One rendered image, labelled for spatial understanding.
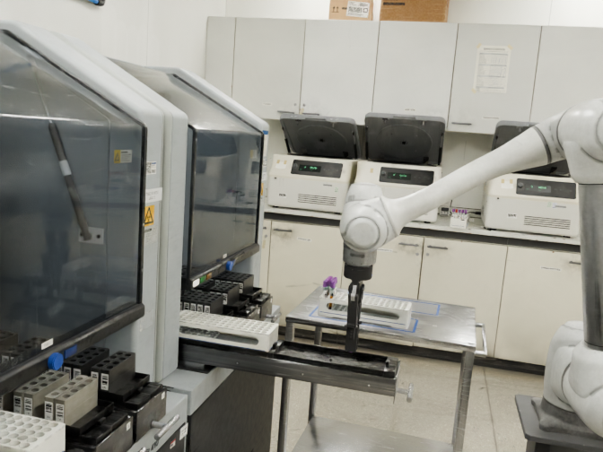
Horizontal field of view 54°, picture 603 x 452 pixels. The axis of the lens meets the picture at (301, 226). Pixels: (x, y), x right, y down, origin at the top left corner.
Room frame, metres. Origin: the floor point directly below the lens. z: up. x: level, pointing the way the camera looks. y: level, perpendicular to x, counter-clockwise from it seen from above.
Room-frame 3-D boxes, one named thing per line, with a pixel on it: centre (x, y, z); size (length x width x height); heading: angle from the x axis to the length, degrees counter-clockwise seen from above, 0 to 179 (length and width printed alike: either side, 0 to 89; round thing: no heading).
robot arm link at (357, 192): (1.50, -0.16, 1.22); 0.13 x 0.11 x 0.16; 175
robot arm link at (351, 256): (1.51, -0.16, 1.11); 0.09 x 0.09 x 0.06
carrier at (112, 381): (1.24, 0.38, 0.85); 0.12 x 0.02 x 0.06; 167
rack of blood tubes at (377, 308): (1.89, -0.23, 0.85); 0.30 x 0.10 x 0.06; 75
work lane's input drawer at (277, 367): (1.57, 0.02, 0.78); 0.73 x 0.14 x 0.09; 77
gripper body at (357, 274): (1.51, -0.16, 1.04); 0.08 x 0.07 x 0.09; 167
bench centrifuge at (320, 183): (4.22, -0.09, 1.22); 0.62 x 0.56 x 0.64; 165
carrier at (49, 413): (1.10, 0.44, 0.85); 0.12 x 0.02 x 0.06; 167
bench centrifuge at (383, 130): (4.09, -0.66, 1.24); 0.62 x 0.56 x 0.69; 167
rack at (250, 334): (1.61, 0.20, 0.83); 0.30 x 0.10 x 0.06; 77
